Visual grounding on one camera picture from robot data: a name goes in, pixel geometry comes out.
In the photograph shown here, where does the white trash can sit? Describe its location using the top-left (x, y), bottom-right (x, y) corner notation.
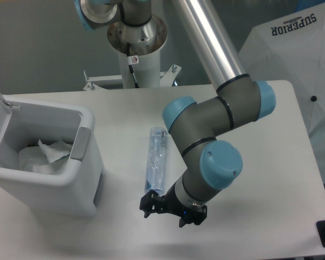
top-left (0, 93), bottom-right (104, 216)

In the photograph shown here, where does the white bin liner bag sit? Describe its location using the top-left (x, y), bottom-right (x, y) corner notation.
top-left (18, 146), bottom-right (69, 175)

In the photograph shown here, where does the white umbrella with lettering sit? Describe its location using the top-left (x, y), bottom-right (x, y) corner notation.
top-left (239, 2), bottom-right (325, 138)

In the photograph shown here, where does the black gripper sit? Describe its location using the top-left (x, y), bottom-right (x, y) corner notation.
top-left (139, 184), bottom-right (207, 228)

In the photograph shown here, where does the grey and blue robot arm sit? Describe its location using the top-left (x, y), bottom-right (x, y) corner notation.
top-left (74, 1), bottom-right (276, 226)

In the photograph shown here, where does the crushed clear plastic bottle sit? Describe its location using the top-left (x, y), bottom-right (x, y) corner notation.
top-left (144, 127), bottom-right (168, 195)

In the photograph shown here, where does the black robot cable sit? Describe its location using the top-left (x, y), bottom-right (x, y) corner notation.
top-left (126, 42), bottom-right (140, 89)

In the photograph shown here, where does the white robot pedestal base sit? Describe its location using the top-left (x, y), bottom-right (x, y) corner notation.
top-left (83, 50), bottom-right (181, 91)

